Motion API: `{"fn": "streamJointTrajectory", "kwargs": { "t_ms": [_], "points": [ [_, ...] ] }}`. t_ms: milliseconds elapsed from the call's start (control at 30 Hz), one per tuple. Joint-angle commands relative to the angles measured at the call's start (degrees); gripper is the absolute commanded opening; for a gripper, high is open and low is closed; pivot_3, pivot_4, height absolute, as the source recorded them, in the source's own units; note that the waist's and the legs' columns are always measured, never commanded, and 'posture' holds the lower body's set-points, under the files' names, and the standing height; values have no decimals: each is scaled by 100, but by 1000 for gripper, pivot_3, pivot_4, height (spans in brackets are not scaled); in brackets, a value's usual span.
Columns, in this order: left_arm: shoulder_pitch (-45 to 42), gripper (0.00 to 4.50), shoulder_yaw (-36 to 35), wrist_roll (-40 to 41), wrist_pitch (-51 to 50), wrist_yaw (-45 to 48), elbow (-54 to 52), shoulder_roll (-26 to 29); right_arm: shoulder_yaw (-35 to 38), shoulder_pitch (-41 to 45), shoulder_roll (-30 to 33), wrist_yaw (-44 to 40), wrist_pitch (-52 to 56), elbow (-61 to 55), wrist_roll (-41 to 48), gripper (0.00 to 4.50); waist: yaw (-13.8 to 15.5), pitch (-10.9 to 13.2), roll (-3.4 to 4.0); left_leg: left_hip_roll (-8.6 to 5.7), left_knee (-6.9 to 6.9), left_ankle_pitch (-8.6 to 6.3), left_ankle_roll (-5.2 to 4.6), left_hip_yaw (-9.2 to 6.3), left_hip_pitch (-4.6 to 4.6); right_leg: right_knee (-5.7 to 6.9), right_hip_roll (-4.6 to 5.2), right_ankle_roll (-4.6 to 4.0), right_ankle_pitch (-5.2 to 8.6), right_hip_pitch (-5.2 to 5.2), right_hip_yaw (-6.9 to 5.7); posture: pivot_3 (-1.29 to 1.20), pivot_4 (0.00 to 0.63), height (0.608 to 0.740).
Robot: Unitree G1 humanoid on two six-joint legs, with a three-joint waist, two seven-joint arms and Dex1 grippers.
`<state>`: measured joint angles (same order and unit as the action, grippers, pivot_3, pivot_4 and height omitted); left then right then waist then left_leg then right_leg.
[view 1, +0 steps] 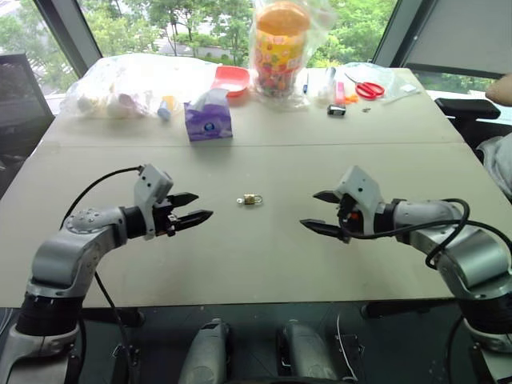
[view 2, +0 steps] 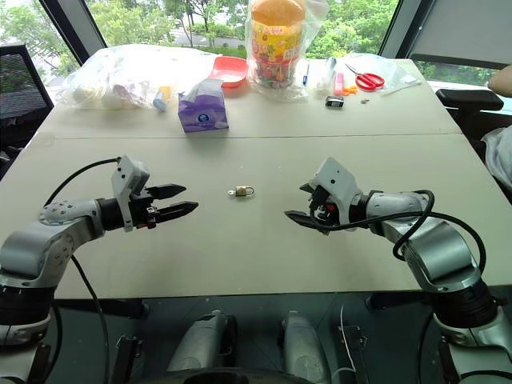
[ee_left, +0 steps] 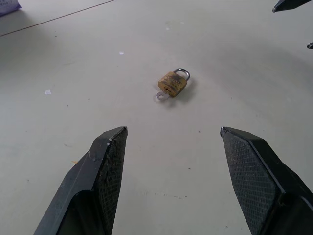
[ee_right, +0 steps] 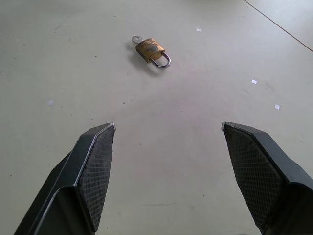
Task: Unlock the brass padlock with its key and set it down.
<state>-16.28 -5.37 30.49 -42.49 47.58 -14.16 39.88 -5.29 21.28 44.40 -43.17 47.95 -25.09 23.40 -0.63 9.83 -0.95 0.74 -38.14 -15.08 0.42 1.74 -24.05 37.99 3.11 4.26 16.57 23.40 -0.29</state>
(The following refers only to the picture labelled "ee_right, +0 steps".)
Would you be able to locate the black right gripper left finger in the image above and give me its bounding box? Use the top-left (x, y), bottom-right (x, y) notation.
top-left (13, 122), bottom-right (116, 235)

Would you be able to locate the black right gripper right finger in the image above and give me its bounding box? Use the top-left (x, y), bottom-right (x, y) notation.
top-left (221, 121), bottom-right (313, 235)

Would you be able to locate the brass padlock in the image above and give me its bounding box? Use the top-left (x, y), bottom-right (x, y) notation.
top-left (135, 37), bottom-right (172, 69)

